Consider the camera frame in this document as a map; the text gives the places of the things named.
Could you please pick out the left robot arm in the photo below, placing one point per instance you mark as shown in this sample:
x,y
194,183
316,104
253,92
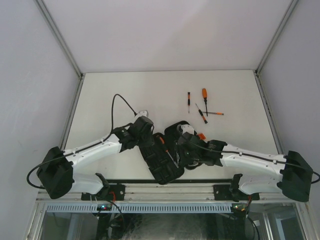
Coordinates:
x,y
59,172

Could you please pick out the aluminium frame rail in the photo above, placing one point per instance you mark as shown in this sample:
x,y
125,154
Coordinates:
x,y
170,193

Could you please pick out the black orange handled screwdriver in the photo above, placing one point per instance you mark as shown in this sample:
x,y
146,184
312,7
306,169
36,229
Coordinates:
x,y
165,149

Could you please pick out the thin precision screwdriver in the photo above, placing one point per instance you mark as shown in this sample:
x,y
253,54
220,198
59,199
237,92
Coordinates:
x,y
201,114

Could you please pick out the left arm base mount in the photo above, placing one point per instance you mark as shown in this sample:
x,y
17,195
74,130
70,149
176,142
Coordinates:
x,y
110,192

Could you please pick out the small orange-tip precision screwdriver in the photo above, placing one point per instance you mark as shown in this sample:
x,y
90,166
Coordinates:
x,y
214,113

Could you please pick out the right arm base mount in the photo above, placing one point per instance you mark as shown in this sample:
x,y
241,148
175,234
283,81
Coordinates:
x,y
231,191

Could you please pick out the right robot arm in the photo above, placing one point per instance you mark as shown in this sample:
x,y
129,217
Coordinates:
x,y
287,174

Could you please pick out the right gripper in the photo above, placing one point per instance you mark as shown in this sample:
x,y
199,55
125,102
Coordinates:
x,y
182,158

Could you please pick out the small black precision screwdriver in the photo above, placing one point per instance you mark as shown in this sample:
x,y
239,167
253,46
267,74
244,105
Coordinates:
x,y
188,101

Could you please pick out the black plastic tool case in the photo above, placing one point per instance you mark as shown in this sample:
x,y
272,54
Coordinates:
x,y
159,164

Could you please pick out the grey slotted cable duct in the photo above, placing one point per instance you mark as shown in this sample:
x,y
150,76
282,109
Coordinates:
x,y
140,208

